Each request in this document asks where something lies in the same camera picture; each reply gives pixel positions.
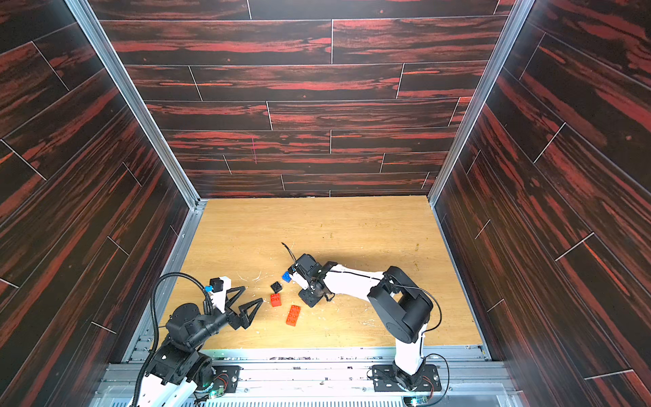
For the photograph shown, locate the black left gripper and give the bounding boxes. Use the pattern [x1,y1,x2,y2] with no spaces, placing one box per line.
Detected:
[187,286,262,351]

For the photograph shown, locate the red long brick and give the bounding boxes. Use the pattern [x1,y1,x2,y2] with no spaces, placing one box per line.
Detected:
[286,305,301,327]

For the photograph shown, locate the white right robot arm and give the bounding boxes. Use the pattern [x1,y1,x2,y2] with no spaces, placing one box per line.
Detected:
[283,254,434,377]

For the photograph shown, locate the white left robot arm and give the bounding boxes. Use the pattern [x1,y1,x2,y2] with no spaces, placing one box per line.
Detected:
[132,286,264,406]

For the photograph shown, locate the red tall square brick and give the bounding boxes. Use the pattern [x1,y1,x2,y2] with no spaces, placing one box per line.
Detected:
[270,293,281,307]

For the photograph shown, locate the aluminium front base rails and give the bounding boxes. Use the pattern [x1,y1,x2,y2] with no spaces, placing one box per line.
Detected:
[88,345,525,407]

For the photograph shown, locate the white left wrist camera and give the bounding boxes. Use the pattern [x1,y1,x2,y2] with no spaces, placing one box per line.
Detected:
[206,276,232,314]

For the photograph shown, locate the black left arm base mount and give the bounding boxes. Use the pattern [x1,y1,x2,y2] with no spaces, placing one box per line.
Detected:
[208,366,242,399]

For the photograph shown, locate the aluminium frame rail left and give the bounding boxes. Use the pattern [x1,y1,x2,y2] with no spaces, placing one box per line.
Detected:
[63,0,209,363]

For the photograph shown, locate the aluminium frame rail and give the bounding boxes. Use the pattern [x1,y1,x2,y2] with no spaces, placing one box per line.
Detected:
[426,0,536,207]
[63,0,209,363]

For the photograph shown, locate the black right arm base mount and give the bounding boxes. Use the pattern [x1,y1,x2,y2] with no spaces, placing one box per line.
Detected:
[367,354,442,393]

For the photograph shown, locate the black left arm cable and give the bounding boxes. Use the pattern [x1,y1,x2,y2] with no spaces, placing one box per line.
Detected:
[129,270,212,407]

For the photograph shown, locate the aluminium frame rail right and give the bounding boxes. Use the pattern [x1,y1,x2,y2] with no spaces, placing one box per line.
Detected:
[426,0,536,207]

